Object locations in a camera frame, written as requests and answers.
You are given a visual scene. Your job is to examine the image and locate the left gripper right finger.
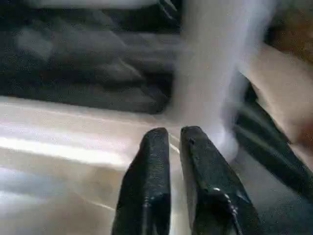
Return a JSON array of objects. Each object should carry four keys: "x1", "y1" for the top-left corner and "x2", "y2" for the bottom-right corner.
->
[{"x1": 181, "y1": 126, "x2": 262, "y2": 235}]

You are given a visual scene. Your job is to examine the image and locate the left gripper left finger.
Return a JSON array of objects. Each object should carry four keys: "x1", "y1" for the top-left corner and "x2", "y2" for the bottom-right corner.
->
[{"x1": 112, "y1": 127, "x2": 172, "y2": 235}]

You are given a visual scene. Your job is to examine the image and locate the white plastic table top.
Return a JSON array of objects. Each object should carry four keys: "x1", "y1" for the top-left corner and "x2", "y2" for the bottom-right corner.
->
[{"x1": 0, "y1": 95, "x2": 240, "y2": 235}]

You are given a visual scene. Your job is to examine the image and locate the white plastic table leg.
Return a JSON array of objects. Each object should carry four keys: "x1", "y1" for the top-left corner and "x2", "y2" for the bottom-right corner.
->
[{"x1": 169, "y1": 0, "x2": 277, "y2": 165}]

